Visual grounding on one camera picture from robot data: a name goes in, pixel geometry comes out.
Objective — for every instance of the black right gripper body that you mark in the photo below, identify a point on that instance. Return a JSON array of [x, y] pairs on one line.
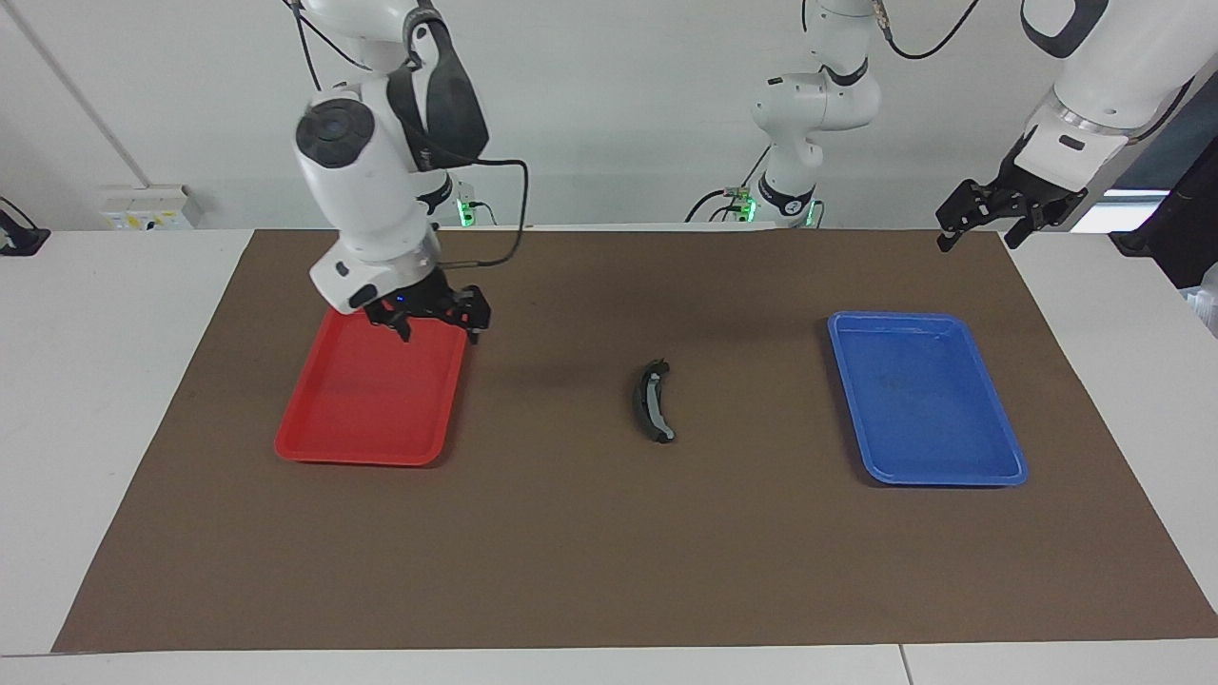
[[423, 303]]

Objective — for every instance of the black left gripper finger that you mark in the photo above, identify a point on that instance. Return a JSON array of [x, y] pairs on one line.
[[1023, 228], [954, 224]]

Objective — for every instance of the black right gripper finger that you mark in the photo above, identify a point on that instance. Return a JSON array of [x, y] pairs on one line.
[[476, 314], [403, 328]]

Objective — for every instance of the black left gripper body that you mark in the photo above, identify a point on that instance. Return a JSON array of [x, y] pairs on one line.
[[1032, 195]]

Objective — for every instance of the grey brake pad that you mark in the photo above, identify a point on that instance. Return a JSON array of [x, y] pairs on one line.
[[638, 392]]

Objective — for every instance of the curved brake shoe silver web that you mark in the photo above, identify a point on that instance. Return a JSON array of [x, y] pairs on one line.
[[653, 400]]

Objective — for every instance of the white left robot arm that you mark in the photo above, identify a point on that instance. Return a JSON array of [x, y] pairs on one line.
[[1104, 76]]

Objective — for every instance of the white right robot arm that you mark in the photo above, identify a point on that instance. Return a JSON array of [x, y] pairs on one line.
[[366, 190]]

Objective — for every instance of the red plastic tray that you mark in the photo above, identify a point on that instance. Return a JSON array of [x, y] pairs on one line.
[[371, 409]]

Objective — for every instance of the black dark equipment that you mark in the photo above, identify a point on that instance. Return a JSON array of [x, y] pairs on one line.
[[1180, 219]]

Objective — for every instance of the blue plastic tray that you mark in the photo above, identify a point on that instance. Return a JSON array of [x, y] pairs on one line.
[[928, 400]]

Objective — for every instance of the clear plastic bag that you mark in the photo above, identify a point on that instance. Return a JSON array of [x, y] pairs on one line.
[[1207, 300]]

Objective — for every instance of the brown table mat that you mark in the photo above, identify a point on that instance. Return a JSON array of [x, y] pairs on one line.
[[571, 552]]

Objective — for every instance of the black clamp device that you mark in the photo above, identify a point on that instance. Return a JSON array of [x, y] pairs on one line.
[[19, 238]]

